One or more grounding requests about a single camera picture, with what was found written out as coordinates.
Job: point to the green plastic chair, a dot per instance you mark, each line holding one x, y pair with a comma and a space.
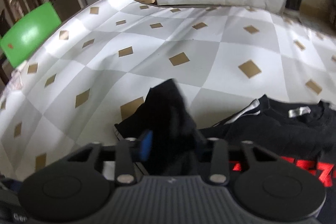
29, 32

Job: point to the black t-shirt with red print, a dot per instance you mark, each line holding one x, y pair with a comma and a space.
168, 113

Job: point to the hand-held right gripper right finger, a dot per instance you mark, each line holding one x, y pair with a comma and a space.
218, 155

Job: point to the small crumpled plastic bag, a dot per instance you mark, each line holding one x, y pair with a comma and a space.
16, 79

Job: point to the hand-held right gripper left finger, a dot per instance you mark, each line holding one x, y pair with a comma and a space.
147, 145

